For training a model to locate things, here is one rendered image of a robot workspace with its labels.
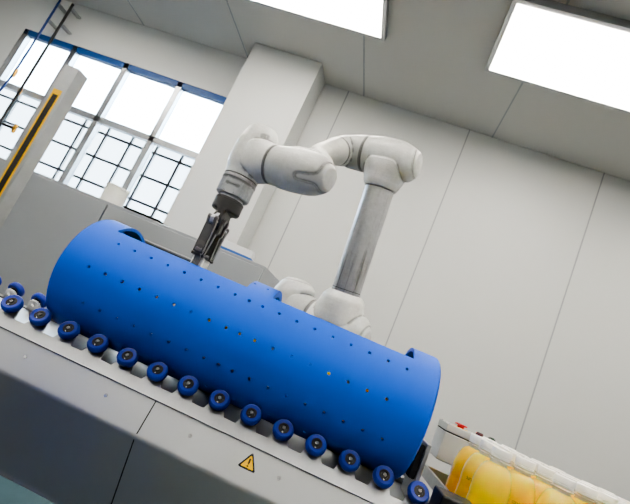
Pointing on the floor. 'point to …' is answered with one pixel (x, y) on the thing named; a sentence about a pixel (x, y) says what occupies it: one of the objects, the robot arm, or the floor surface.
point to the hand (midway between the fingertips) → (195, 271)
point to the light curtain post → (27, 155)
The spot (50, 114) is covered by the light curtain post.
